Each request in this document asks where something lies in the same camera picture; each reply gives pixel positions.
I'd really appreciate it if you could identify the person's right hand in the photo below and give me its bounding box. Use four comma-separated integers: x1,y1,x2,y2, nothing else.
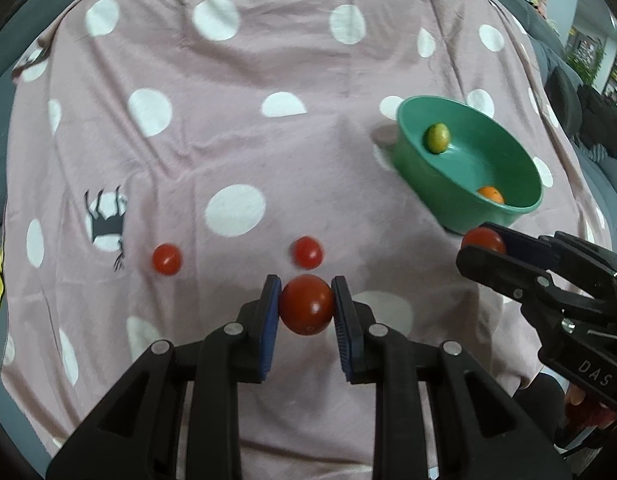
563,387,617,433

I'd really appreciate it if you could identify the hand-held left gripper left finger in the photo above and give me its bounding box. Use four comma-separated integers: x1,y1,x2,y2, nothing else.
46,274,282,480

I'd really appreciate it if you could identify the green plant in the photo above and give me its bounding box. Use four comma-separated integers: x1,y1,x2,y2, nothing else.
568,35,606,86

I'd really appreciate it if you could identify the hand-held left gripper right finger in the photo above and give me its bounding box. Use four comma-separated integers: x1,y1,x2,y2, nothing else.
331,275,571,480

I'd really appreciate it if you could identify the dark cloth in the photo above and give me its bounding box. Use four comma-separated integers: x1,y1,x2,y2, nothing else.
578,85,617,161

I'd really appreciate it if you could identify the red cherry tomato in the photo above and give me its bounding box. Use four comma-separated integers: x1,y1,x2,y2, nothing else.
279,274,335,337
461,226,507,256
293,235,324,268
152,243,182,276

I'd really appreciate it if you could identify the green olive-like tomato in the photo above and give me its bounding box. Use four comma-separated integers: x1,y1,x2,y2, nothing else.
424,123,451,154

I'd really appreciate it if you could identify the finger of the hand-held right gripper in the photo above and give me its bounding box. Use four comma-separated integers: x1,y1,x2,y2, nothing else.
455,245,564,311
481,221,591,281

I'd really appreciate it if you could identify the green bowl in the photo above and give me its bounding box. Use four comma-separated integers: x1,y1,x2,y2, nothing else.
392,95,544,235

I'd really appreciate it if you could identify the pink polka dot blanket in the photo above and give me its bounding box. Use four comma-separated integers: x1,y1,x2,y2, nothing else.
0,0,614,466

